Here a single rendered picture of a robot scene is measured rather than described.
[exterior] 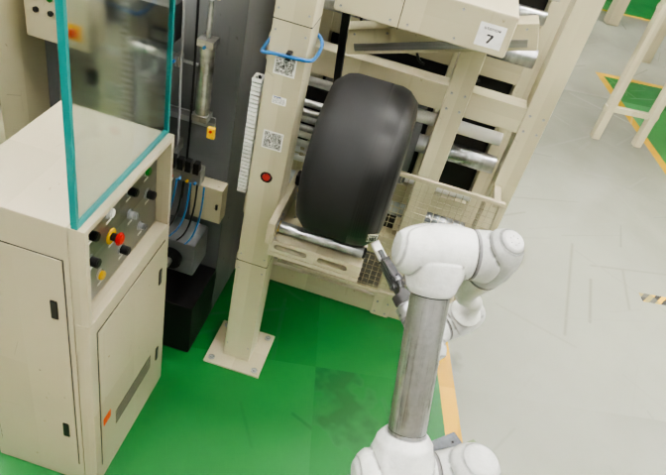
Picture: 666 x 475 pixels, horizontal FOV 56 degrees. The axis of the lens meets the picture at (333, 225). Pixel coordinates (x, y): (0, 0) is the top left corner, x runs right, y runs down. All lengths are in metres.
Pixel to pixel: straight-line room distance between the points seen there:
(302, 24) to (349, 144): 0.40
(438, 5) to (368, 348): 1.76
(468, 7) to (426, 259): 1.00
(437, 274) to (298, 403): 1.57
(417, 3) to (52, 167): 1.26
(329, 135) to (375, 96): 0.21
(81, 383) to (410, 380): 1.10
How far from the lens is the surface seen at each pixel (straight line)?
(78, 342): 2.07
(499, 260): 1.58
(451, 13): 2.25
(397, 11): 2.26
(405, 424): 1.68
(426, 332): 1.59
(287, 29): 2.08
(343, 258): 2.37
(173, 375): 3.01
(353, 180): 2.02
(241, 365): 3.05
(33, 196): 1.86
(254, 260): 2.61
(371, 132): 2.03
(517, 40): 2.41
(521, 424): 3.30
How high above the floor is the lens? 2.40
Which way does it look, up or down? 38 degrees down
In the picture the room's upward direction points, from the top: 15 degrees clockwise
